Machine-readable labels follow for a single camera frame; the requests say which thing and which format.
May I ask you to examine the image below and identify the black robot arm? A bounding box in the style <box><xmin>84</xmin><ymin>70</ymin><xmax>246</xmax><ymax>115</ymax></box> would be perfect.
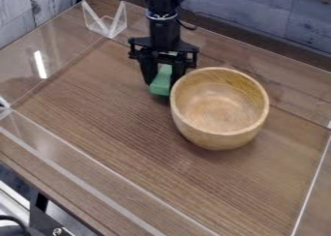
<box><xmin>129</xmin><ymin>0</ymin><xmax>199</xmax><ymax>86</ymax></box>

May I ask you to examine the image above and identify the wooden bowl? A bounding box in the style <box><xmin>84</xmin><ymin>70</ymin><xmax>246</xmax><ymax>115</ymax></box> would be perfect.
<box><xmin>170</xmin><ymin>67</ymin><xmax>270</xmax><ymax>151</ymax></box>

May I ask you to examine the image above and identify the black table leg bracket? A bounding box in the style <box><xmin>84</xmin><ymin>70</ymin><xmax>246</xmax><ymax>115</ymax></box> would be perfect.
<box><xmin>28</xmin><ymin>191</ymin><xmax>75</xmax><ymax>236</ymax></box>

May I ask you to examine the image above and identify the green rectangular stick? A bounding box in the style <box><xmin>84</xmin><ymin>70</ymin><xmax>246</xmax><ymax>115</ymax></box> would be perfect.
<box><xmin>149</xmin><ymin>61</ymin><xmax>173</xmax><ymax>97</ymax></box>

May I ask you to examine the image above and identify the black cable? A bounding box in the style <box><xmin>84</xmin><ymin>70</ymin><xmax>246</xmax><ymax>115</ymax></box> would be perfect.
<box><xmin>0</xmin><ymin>215</ymin><xmax>31</xmax><ymax>236</ymax></box>

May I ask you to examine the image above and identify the clear acrylic front wall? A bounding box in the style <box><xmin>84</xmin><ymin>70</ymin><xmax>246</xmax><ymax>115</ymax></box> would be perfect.
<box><xmin>0</xmin><ymin>108</ymin><xmax>221</xmax><ymax>236</ymax></box>

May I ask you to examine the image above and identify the clear acrylic corner bracket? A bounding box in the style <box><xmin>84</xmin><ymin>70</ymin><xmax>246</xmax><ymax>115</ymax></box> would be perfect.
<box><xmin>82</xmin><ymin>0</ymin><xmax>127</xmax><ymax>39</ymax></box>

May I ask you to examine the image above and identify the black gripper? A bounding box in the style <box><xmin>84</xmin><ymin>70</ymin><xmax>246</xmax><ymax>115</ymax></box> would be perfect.
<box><xmin>129</xmin><ymin>37</ymin><xmax>199</xmax><ymax>85</ymax></box>

